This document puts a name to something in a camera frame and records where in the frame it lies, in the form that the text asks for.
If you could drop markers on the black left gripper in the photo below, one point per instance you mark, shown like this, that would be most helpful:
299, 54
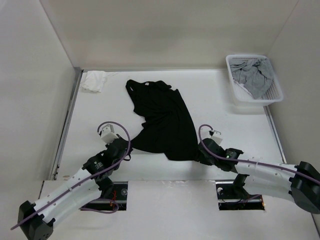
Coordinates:
126, 150

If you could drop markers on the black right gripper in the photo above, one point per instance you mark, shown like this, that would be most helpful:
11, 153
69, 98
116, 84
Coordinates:
201, 158

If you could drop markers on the black tank top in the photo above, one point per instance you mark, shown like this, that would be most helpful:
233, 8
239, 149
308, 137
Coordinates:
168, 126

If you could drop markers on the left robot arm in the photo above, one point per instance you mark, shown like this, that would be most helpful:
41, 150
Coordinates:
38, 219

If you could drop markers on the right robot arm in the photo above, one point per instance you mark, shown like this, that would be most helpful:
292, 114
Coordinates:
299, 184

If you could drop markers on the white folded tank top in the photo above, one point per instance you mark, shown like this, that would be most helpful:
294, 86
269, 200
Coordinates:
94, 81

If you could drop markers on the grey tank top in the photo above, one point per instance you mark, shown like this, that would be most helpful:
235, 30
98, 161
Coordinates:
256, 75

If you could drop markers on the white plastic laundry basket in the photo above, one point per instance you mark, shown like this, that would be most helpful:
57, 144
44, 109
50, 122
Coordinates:
242, 97

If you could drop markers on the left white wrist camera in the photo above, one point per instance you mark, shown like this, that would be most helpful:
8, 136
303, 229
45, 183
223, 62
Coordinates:
107, 134

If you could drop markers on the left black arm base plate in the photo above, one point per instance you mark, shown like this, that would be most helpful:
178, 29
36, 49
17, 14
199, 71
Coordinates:
118, 194

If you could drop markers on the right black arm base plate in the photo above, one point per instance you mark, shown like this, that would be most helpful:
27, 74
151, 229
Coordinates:
229, 199

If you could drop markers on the metal table edge rail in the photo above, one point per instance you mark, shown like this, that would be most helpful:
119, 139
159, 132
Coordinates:
66, 125

